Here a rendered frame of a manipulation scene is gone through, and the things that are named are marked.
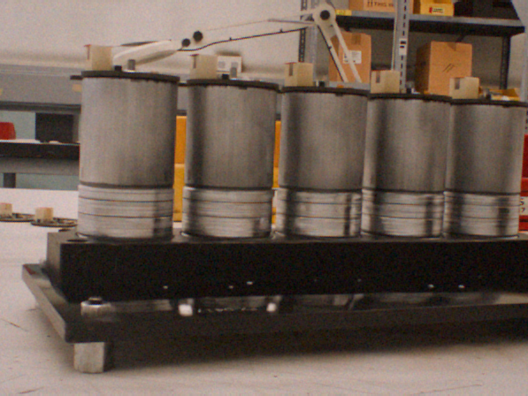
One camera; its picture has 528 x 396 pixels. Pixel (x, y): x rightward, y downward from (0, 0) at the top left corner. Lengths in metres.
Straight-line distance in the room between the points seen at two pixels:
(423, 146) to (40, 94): 2.29
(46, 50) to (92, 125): 4.47
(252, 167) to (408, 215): 0.05
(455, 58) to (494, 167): 4.15
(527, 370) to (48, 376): 0.10
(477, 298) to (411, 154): 0.05
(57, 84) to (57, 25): 2.20
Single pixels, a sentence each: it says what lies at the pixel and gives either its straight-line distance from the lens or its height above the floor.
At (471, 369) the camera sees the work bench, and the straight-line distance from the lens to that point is 0.19.
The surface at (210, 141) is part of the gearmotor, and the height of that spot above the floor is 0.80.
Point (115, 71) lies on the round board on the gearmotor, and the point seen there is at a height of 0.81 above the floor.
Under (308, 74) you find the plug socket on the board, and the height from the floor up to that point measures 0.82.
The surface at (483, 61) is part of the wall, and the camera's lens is 4.90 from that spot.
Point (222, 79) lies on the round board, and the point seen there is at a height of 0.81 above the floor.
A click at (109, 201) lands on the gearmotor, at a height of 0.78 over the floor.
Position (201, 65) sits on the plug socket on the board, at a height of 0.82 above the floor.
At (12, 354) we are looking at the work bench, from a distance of 0.18.
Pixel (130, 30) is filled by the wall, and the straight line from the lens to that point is 4.63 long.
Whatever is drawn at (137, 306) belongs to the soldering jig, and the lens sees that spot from 0.18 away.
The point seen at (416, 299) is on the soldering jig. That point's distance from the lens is 0.20.
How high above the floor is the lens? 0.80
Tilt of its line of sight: 4 degrees down
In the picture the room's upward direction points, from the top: 3 degrees clockwise
